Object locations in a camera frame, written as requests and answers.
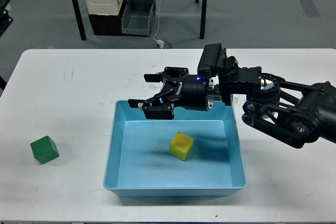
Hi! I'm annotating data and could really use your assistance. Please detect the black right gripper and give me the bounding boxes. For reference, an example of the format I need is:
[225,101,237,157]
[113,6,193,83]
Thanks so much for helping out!
[128,67,214,120]

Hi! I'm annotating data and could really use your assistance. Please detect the yellow block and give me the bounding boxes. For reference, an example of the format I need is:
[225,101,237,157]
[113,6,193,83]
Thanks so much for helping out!
[169,132,194,161]

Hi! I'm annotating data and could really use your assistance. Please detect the green block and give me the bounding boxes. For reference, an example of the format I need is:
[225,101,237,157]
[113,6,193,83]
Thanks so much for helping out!
[30,136,59,164]

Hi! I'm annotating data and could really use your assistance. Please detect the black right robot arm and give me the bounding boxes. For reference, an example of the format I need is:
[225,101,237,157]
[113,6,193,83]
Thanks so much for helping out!
[128,56,335,148]

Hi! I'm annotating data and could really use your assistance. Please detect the blue plastic box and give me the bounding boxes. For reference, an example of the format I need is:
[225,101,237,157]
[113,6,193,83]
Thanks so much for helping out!
[103,100,247,197]

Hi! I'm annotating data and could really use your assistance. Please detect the black box under crate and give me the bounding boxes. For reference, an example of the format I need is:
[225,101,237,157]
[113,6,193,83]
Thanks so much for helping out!
[88,0,127,36]

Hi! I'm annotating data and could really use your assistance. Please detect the white power adapter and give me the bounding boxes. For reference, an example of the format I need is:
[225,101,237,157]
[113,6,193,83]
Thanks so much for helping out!
[156,39,172,49]

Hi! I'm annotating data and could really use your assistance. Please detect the grey storage bin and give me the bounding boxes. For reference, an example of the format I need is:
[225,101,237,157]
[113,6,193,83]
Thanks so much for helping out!
[121,0,156,37]

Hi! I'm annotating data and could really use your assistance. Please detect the black table leg left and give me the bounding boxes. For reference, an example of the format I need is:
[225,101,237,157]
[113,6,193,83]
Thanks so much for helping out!
[71,0,86,41]

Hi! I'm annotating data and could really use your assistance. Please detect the black chair part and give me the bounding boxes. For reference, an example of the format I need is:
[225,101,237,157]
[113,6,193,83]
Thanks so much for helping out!
[1,0,13,36]

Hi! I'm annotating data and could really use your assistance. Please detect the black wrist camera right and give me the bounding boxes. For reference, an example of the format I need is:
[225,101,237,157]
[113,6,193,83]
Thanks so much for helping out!
[197,43,226,78]

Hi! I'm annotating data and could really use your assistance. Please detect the white hanging cable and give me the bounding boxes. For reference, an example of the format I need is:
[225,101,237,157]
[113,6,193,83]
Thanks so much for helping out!
[153,0,162,41]

